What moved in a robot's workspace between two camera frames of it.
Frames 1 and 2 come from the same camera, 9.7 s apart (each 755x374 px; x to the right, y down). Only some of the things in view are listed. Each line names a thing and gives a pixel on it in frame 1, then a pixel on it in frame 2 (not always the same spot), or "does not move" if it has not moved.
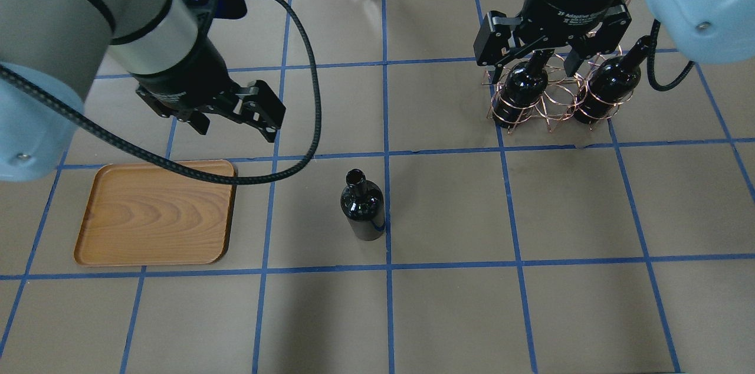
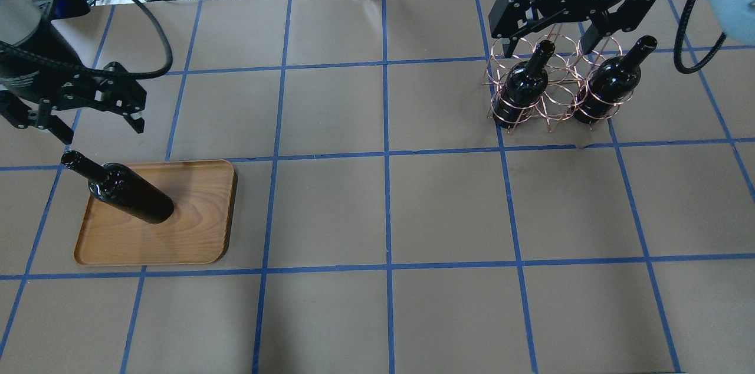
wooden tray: (144, 213) does not move
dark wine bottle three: (524, 85) does not move
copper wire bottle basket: (533, 87) does not move
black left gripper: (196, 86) to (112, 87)
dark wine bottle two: (363, 204) to (120, 187)
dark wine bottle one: (612, 82) does not move
